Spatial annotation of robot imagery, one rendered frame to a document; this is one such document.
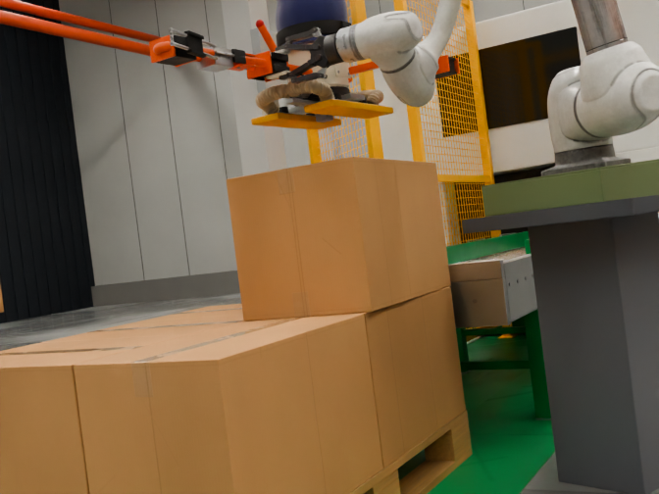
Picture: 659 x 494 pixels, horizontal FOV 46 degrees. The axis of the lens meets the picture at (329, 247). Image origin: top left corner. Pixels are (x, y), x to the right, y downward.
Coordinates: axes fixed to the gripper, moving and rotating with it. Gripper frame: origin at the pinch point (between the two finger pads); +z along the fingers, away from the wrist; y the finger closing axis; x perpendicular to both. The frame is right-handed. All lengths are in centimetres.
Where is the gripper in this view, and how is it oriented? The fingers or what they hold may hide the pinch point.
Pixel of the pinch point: (277, 65)
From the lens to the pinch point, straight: 217.5
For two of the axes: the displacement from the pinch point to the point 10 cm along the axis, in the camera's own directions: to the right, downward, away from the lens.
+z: -8.6, 1.1, 4.9
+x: 4.9, -0.7, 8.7
